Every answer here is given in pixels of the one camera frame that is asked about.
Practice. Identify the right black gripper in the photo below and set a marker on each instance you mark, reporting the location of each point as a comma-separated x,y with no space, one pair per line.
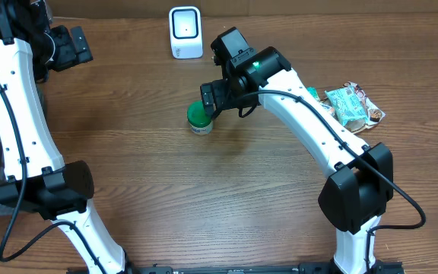
220,91

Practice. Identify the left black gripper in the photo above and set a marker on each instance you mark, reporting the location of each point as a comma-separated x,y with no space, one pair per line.
72,55

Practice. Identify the green capped plastic bottle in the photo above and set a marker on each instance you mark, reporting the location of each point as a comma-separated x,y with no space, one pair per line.
199,122

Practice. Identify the teal tissue pack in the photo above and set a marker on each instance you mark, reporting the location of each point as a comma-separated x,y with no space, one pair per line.
314,93

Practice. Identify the long teal wipes pack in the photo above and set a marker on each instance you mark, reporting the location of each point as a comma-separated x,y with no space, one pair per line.
347,105

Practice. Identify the brown white snack bag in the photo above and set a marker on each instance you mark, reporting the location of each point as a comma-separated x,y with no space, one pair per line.
375,114

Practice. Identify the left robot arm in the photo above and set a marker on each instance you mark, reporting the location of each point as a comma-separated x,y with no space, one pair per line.
37,177

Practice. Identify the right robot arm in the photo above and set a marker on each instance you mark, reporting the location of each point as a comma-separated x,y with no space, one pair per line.
358,176

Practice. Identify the white barcode scanner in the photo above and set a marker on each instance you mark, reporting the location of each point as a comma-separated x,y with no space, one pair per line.
185,25

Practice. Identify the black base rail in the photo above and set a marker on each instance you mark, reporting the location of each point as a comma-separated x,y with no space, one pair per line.
303,268

